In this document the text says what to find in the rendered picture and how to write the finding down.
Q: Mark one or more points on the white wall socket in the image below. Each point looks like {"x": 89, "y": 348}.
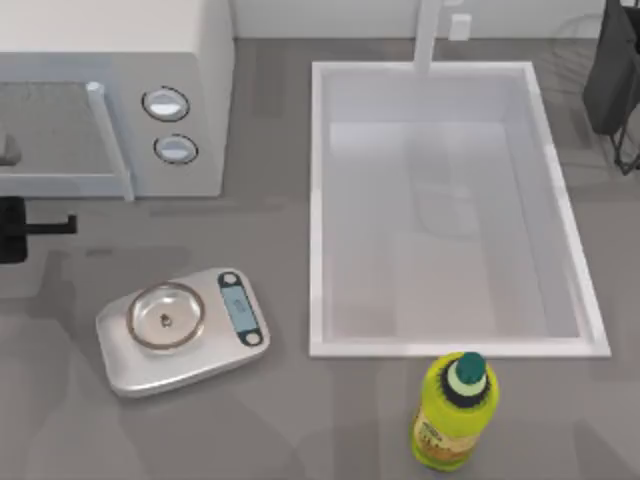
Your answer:
{"x": 459, "y": 26}

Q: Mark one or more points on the large microwave oven knob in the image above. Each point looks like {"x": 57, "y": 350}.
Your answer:
{"x": 165, "y": 103}

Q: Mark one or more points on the silver kitchen scale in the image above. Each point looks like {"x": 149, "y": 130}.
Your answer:
{"x": 182, "y": 332}

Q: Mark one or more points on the pale microwave oven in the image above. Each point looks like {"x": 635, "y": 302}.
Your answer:
{"x": 200, "y": 30}

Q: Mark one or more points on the tall white tap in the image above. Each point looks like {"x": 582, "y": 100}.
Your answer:
{"x": 426, "y": 35}

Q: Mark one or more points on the white sink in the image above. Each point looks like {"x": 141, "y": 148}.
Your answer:
{"x": 440, "y": 210}

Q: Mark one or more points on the yellow-green bottle with green cap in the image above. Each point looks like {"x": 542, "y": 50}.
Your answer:
{"x": 455, "y": 415}

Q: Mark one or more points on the small microwave oven knob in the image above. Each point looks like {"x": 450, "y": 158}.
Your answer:
{"x": 175, "y": 149}

